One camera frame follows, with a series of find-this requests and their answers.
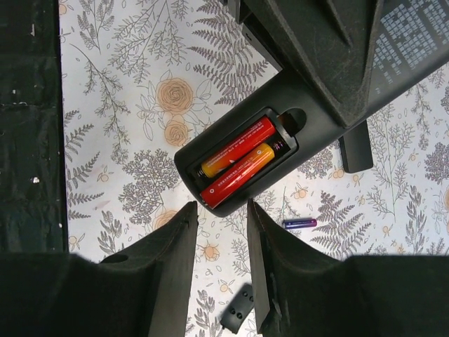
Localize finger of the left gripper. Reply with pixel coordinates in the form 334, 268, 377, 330
227, 0, 390, 129

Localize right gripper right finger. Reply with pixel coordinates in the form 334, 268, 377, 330
247, 200, 448, 336

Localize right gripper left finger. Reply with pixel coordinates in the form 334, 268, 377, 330
1, 201, 198, 336

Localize black battery cover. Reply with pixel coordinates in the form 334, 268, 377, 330
220, 283, 254, 334

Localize black TV remote with buttons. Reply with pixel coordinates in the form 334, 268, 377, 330
175, 1, 448, 217

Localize slim black remote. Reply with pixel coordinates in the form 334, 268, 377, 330
339, 121, 373, 173

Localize purple blue battery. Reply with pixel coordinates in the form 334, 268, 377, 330
282, 218, 317, 230

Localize floral table mat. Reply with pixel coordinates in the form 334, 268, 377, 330
58, 0, 449, 337

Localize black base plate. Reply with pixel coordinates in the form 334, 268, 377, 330
1, 1, 68, 253

